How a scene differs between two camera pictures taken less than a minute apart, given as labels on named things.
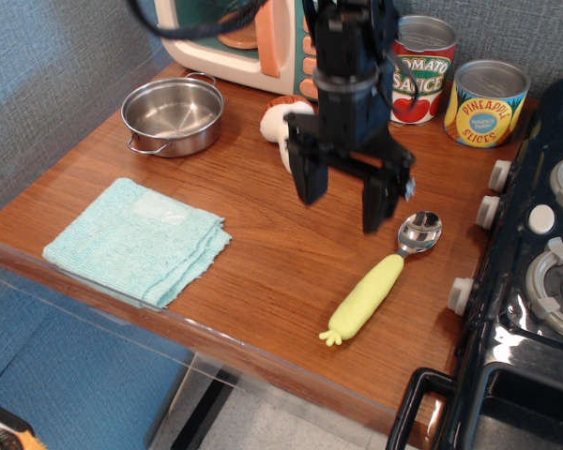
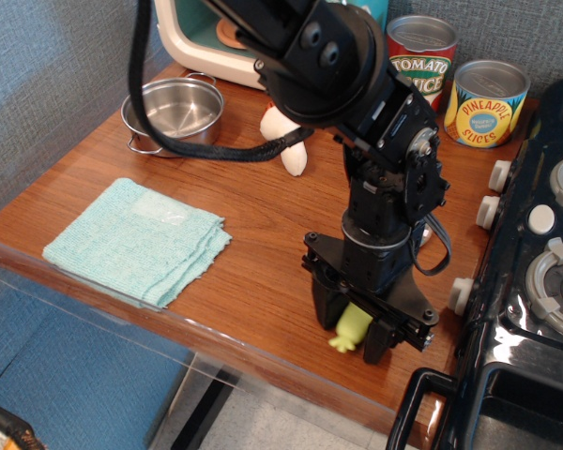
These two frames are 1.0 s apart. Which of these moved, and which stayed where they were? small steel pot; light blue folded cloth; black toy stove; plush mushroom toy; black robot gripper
Moved: black robot gripper
Stayed: light blue folded cloth; small steel pot; plush mushroom toy; black toy stove
